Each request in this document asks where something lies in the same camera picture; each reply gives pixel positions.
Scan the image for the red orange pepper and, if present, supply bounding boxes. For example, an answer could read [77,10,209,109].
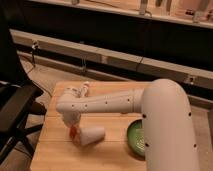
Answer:
[69,126,79,139]

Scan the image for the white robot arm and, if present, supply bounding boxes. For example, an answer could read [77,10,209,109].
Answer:
[56,79,200,171]

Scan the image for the white paper cup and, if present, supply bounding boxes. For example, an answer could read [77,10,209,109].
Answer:
[80,127,105,146]

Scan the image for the black office chair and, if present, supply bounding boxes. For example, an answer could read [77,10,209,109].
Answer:
[0,7,47,165]

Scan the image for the green bowl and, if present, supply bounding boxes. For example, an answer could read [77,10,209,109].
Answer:
[126,119,145,157]

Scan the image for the white cable bundle on wrist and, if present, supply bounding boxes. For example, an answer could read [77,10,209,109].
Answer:
[65,81,92,98]

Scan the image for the long metal rail beam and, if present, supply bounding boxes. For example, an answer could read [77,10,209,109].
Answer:
[10,29,213,90]

